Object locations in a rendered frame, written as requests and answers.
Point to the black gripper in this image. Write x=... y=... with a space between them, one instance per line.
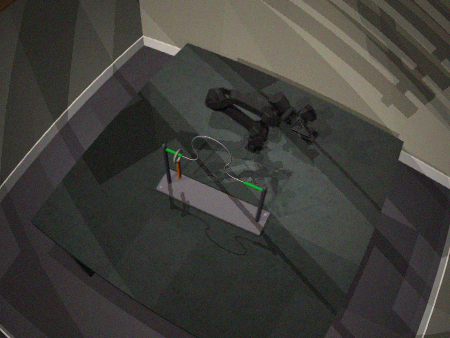
x=298 y=124

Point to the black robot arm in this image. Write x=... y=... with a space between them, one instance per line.
x=216 y=100

